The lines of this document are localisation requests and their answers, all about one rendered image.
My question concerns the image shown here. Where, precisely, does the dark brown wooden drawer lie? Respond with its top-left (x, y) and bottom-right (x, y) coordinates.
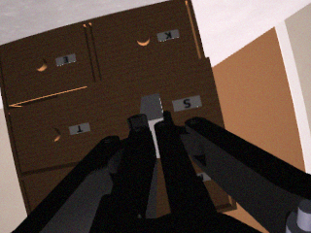
top-left (156, 157), bottom-right (229, 217)
top-left (24, 172), bottom-right (69, 211)
top-left (86, 56), bottom-right (225, 142)
top-left (10, 95), bottom-right (99, 172)
top-left (91, 1), bottom-right (199, 81)
top-left (0, 25), bottom-right (96, 107)

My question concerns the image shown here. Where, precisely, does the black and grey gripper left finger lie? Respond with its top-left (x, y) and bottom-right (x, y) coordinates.
top-left (11, 95), bottom-right (159, 233)

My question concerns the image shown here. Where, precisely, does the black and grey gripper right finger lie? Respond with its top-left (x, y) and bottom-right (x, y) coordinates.
top-left (151, 93), bottom-right (311, 233)

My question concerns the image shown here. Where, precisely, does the small brown chest of drawers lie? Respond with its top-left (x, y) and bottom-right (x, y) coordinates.
top-left (0, 0), bottom-right (237, 215)

